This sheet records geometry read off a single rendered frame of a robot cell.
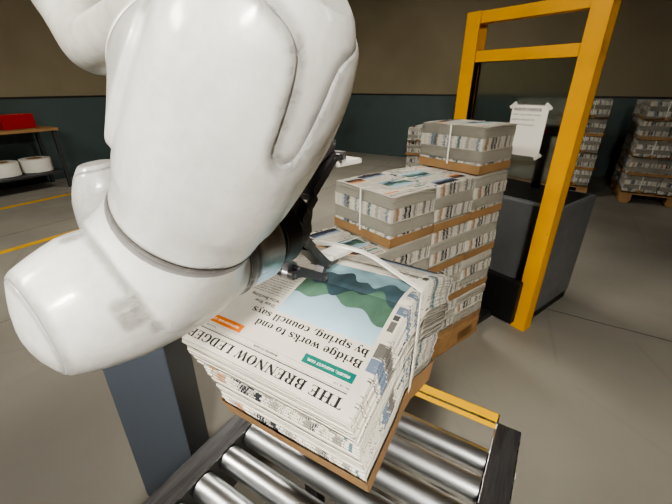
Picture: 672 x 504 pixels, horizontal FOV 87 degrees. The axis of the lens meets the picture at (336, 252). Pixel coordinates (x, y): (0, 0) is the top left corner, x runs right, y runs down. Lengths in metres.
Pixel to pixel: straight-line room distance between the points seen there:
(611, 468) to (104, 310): 2.03
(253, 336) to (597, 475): 1.75
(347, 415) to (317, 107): 0.33
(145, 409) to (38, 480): 0.73
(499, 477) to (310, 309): 0.50
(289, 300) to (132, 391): 0.96
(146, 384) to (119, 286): 1.14
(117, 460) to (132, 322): 1.76
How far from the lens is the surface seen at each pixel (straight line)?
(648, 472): 2.18
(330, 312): 0.51
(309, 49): 0.17
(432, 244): 1.76
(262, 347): 0.50
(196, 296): 0.26
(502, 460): 0.87
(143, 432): 1.56
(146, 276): 0.25
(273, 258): 0.36
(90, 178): 1.13
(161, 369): 1.33
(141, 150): 0.20
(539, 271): 2.47
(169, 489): 0.83
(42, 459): 2.18
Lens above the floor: 1.46
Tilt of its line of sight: 25 degrees down
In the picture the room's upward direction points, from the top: straight up
